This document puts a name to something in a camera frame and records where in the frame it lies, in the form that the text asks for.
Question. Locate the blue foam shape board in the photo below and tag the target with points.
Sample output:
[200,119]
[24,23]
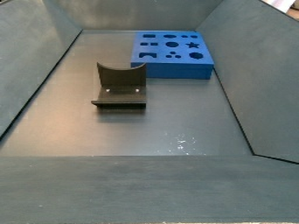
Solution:
[174,54]

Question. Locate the dark curved fixture stand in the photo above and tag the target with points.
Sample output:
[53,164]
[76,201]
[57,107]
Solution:
[121,87]

